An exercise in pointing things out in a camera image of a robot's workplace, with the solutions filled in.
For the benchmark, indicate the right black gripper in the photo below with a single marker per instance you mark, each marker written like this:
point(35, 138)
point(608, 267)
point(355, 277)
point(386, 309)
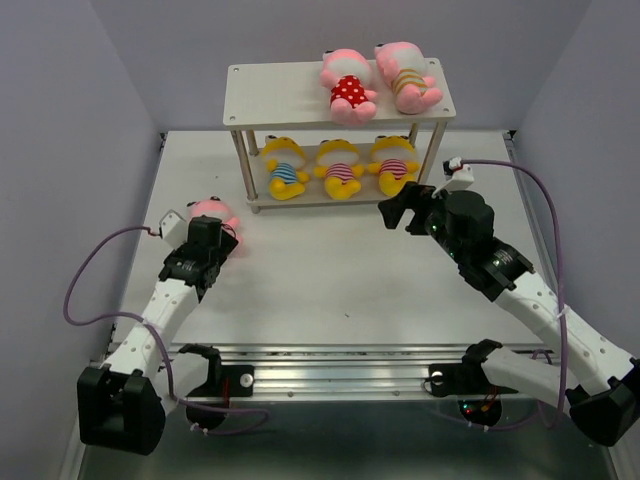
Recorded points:
point(415, 196)

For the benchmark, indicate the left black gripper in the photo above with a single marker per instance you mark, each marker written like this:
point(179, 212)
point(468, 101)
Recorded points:
point(227, 243)

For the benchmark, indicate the yellow toy pink stripes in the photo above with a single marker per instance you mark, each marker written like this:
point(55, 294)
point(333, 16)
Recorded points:
point(337, 163)
point(393, 159)

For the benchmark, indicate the yellow toy blue stripes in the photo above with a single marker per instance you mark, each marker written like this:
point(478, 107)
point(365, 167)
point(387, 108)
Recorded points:
point(285, 161)

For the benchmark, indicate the pink toy orange stripes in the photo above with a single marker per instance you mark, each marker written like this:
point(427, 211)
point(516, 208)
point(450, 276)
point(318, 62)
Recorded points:
point(404, 70)

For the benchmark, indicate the pink toy red polka-dot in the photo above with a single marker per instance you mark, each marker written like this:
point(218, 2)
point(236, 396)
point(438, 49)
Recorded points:
point(347, 75)

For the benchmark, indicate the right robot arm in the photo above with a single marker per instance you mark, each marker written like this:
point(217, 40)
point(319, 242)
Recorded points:
point(595, 383)

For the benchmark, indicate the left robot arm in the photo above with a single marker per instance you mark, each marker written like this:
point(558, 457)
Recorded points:
point(118, 405)

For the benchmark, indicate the white two-tier shelf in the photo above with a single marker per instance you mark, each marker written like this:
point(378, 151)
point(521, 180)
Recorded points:
point(287, 98)

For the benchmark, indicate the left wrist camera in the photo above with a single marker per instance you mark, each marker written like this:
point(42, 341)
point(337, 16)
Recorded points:
point(173, 229)

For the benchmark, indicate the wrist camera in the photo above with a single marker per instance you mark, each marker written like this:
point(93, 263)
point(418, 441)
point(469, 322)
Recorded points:
point(173, 229)
point(458, 176)

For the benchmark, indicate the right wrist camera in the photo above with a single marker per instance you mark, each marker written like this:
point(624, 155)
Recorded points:
point(458, 176)

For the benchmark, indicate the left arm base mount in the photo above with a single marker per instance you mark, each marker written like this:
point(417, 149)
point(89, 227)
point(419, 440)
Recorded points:
point(199, 372)

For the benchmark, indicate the aluminium rail frame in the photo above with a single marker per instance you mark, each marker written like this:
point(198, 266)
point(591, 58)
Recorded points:
point(339, 373)

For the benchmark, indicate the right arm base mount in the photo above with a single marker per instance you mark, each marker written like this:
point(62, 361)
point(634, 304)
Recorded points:
point(479, 401)

